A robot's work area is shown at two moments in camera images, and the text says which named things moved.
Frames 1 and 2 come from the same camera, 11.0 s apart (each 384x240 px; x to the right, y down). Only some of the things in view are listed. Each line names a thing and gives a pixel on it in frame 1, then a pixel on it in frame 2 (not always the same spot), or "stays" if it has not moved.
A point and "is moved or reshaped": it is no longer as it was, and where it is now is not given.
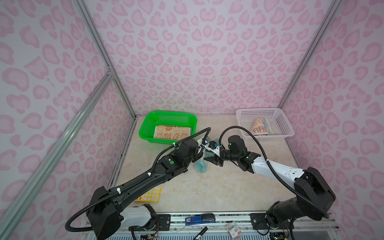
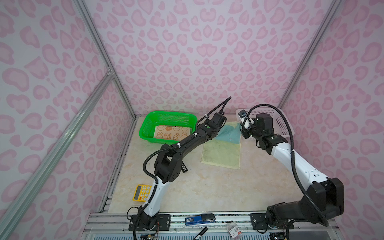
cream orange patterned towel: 172,132 stays
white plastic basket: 265,124 stays
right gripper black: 212,159 to 243,134
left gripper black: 198,158 to 207,123
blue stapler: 200,219 stays
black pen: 201,233 stays
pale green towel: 201,166 is moved or reshaped
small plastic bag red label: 233,230 stays
